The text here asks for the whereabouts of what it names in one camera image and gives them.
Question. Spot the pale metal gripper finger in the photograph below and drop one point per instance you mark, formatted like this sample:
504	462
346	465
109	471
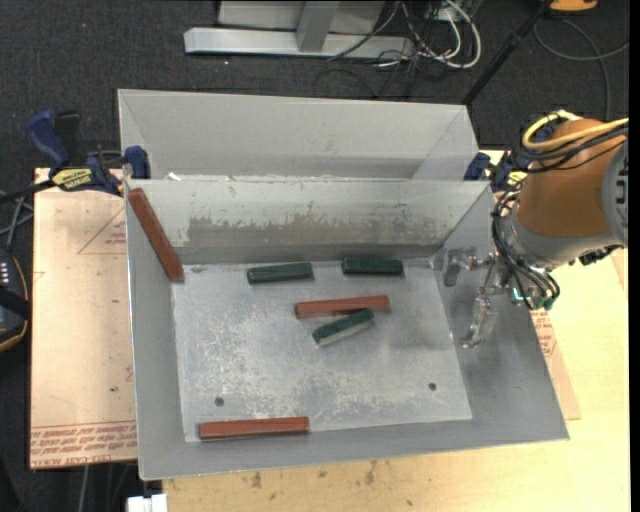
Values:
481	320
461	260

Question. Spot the brown cardboard board, red print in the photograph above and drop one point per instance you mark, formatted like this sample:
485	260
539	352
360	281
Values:
80	320

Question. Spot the dark green flat block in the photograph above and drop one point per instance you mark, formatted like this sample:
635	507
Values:
372	265
344	327
280	273

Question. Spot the grey metal bin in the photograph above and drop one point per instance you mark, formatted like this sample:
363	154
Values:
320	360

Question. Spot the red-brown flat block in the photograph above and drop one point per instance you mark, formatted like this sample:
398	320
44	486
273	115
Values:
156	234
254	428
342	306

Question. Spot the black cylinder on white bracket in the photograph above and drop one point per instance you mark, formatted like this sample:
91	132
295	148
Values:
596	256

